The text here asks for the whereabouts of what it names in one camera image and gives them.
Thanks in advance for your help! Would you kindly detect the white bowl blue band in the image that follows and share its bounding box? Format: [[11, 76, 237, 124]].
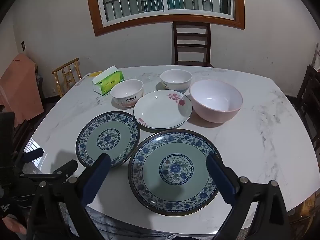
[[160, 69, 192, 94]]

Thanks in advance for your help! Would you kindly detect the large pink bowl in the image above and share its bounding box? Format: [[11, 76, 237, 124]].
[[189, 79, 243, 123]]

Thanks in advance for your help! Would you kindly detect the dark wooden furniture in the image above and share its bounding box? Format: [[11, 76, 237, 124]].
[[295, 64, 320, 153]]

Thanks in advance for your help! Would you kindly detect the dark cloth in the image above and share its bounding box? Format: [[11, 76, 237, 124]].
[[36, 65, 45, 99]]

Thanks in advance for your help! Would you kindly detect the bamboo chair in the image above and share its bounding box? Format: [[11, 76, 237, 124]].
[[52, 57, 82, 98]]

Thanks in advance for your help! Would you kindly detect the person's left hand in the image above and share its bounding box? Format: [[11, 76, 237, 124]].
[[0, 214, 27, 236]]

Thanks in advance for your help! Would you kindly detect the green tissue pack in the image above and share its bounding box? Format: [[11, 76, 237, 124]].
[[92, 65, 125, 95]]

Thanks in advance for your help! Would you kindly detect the white bowl pink band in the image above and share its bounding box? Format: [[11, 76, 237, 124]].
[[110, 79, 144, 108]]

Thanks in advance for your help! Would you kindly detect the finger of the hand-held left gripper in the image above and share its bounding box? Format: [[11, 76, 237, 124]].
[[18, 159, 78, 183], [14, 148, 44, 167]]

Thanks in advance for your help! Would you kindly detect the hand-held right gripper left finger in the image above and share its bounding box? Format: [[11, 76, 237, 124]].
[[26, 153, 112, 240]]

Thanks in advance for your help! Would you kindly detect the white plate with pink flowers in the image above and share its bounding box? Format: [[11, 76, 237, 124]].
[[128, 129, 222, 216]]

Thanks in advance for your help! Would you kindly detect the small blue patterned plate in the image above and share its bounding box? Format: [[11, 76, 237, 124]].
[[75, 111, 140, 168]]

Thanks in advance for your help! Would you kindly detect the white pink floral plate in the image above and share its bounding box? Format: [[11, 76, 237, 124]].
[[133, 90, 193, 130]]

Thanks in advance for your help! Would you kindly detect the pink cloth cover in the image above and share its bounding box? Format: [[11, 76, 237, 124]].
[[0, 53, 45, 128]]

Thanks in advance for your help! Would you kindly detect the dark wooden chair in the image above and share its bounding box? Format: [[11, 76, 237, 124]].
[[171, 21, 214, 68]]

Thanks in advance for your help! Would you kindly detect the dark wooden chairs group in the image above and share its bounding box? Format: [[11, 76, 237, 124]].
[[10, 119, 34, 154]]

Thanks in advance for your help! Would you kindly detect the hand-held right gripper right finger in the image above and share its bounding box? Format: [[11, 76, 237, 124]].
[[205, 154, 294, 240]]

